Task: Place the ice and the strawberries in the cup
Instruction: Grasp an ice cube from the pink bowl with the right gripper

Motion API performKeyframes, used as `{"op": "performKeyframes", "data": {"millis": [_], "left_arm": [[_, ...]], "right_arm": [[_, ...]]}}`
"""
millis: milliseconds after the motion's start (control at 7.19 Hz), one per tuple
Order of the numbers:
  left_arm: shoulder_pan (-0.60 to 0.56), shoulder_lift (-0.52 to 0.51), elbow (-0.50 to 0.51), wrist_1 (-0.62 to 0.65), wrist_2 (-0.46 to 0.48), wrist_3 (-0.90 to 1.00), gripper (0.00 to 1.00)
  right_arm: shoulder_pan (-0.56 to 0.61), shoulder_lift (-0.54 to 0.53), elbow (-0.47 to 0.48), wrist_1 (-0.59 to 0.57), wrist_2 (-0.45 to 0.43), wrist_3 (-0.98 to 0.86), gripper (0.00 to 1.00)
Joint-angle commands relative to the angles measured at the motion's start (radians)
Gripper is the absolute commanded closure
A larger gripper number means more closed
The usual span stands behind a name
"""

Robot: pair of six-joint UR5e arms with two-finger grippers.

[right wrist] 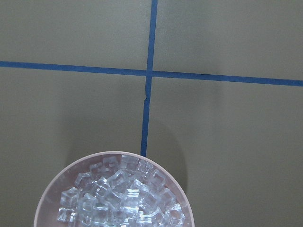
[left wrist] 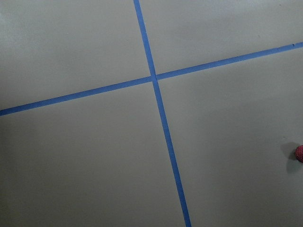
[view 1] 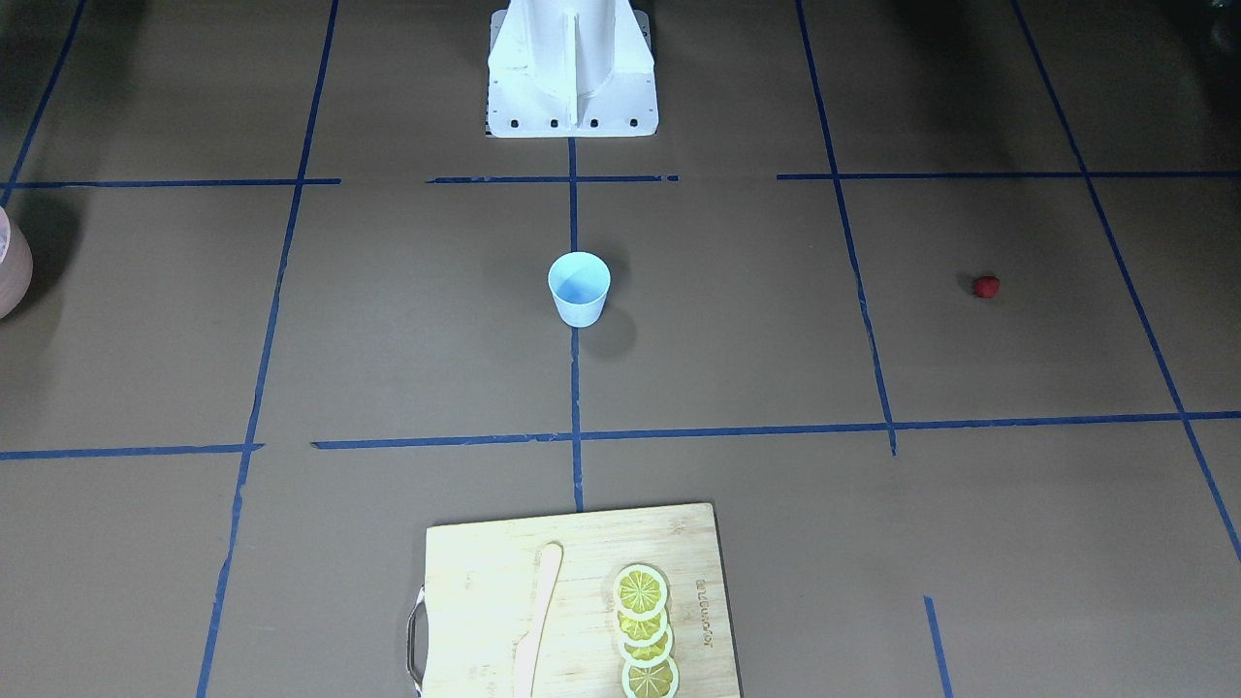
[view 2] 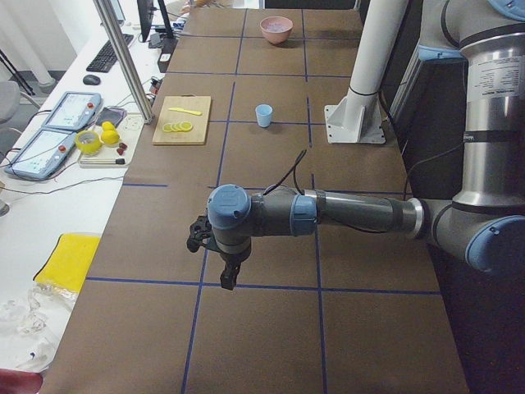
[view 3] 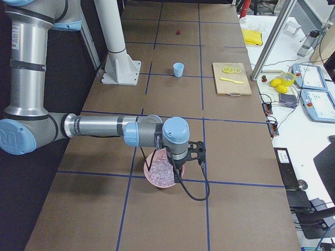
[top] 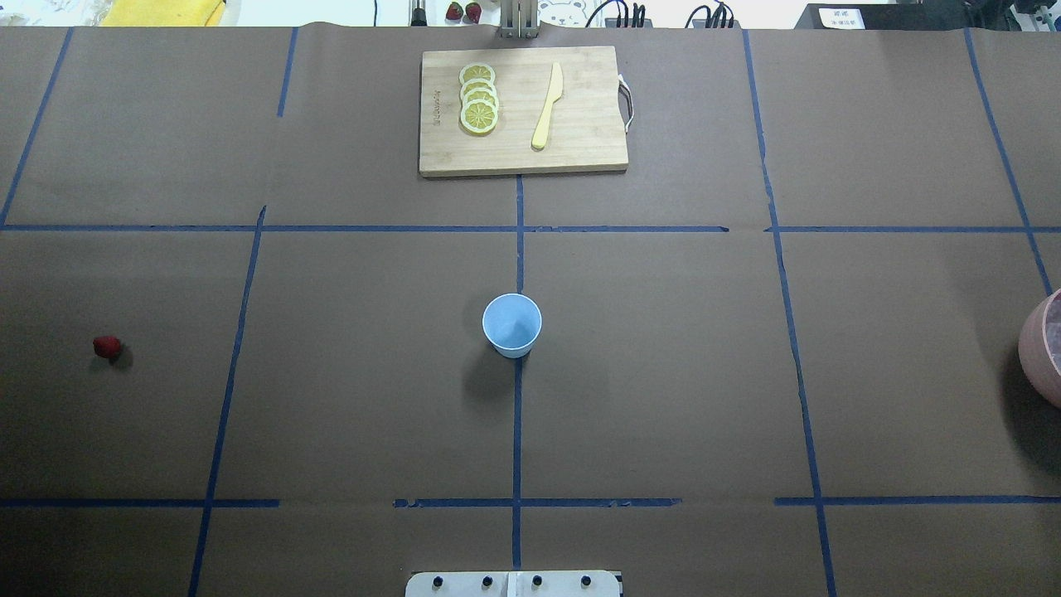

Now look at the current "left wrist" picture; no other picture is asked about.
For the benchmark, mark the red strawberry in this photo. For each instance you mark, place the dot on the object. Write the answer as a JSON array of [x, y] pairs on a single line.
[[299, 153]]

